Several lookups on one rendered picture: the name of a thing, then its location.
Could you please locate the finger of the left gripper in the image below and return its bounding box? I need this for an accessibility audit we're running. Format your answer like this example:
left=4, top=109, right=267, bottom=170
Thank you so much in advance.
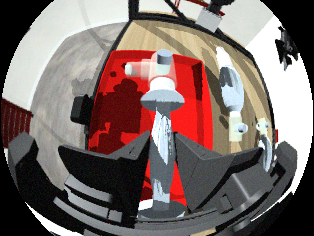
left=283, top=59, right=291, bottom=72
left=276, top=45, right=287, bottom=65

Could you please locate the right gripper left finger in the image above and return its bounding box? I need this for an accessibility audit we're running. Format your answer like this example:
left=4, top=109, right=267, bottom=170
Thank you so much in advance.
left=58, top=130, right=151, bottom=217

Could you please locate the red tray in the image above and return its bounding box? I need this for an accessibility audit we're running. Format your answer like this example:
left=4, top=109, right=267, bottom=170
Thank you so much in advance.
left=88, top=50, right=213, bottom=206

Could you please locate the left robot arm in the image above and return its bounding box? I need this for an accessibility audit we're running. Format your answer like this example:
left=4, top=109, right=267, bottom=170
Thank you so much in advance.
left=206, top=0, right=299, bottom=62

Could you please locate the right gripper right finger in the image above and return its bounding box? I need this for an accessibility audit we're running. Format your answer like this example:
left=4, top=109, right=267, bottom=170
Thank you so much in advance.
left=173, top=131, right=263, bottom=214

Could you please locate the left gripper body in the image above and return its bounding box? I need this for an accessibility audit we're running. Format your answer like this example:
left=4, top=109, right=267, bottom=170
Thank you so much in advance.
left=275, top=37, right=292, bottom=65

